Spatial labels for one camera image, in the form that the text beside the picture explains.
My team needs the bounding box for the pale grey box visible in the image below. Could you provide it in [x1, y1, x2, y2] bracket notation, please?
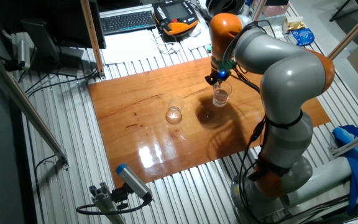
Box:
[258, 14, 287, 29]

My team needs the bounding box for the large white paper sheet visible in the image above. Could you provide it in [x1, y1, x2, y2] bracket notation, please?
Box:
[101, 29, 167, 65]

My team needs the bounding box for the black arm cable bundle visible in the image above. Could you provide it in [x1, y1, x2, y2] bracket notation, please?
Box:
[221, 20, 291, 223]

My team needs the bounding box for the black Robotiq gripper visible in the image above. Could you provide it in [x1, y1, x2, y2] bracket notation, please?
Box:
[204, 68, 230, 88]

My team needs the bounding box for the orange black teach pendant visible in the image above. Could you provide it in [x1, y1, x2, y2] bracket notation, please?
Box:
[152, 0, 200, 37]

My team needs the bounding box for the tan frame post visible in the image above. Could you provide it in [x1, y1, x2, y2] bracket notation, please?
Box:
[79, 0, 106, 79]

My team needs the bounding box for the grey camera with blue cap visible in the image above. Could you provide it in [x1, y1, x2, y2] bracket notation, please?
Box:
[115, 163, 154, 203]

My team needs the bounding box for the clear glass tumbler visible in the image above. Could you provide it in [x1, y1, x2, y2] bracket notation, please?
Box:
[165, 95, 186, 125]

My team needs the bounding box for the black computer monitor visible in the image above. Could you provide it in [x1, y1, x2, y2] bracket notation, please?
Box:
[20, 0, 107, 77]

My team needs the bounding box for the pink box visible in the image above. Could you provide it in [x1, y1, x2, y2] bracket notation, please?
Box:
[261, 1, 291, 18]

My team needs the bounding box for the small white paper sheet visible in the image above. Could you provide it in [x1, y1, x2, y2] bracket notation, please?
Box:
[187, 29, 213, 51]

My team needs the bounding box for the white cylinder pipe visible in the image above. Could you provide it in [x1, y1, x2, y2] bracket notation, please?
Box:
[283, 155, 354, 208]

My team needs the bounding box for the gold snack bag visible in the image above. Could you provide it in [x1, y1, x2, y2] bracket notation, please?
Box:
[283, 16, 306, 34]

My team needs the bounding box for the black computer keyboard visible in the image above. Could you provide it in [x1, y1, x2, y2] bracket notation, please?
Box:
[99, 10, 157, 35]

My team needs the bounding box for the white charger with cable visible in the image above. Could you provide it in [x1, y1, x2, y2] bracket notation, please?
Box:
[150, 32, 182, 55]

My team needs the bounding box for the black round spool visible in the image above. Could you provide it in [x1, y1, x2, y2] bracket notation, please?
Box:
[204, 0, 246, 16]

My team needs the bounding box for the silver cylindrical camera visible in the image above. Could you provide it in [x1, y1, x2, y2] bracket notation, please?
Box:
[4, 32, 32, 72]

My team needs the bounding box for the varnished wooden board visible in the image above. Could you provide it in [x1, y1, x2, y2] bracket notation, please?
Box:
[88, 55, 331, 189]

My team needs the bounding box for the aluminium frame beam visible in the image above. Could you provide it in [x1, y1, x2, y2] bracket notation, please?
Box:
[0, 45, 70, 170]
[327, 1, 358, 62]
[249, 0, 267, 23]
[330, 126, 358, 158]

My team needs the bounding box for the aluminium profile camera mount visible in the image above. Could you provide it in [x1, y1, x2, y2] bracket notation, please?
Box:
[88, 182, 127, 224]

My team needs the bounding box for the clear glass mug with handle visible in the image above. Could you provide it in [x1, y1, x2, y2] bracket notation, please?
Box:
[212, 80, 233, 108]

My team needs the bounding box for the white cloth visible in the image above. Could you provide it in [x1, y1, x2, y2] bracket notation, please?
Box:
[268, 25, 286, 40]

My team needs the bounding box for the black chair leg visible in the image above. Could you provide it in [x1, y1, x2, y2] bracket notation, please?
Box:
[329, 0, 358, 23]

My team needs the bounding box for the black camera cable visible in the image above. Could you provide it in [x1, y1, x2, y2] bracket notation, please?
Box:
[75, 198, 152, 216]

